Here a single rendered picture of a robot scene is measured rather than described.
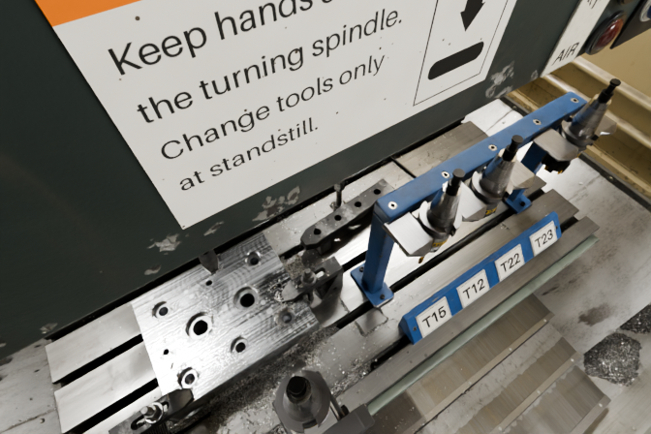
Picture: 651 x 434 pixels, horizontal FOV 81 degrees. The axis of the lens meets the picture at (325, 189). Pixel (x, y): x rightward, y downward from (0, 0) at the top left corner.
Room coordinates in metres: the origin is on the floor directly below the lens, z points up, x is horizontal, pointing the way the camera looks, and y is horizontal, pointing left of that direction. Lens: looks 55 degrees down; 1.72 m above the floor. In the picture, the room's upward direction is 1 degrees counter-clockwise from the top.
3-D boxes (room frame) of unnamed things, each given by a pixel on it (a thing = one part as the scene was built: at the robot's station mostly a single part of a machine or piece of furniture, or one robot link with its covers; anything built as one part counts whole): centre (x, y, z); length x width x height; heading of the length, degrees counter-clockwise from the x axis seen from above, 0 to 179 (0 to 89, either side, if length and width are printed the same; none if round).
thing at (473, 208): (0.33, -0.22, 1.21); 0.07 x 0.05 x 0.01; 31
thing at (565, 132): (0.47, -0.46, 1.21); 0.06 x 0.06 x 0.03
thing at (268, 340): (0.24, 0.20, 0.97); 0.29 x 0.23 x 0.05; 121
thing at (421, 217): (0.30, -0.17, 1.21); 0.06 x 0.06 x 0.03
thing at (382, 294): (0.32, -0.10, 1.05); 0.10 x 0.05 x 0.30; 31
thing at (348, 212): (0.47, -0.05, 0.93); 0.26 x 0.05 x 0.06; 126
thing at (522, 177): (0.39, -0.31, 1.21); 0.07 x 0.05 x 0.01; 31
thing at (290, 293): (0.29, 0.03, 0.97); 0.13 x 0.03 x 0.15; 121
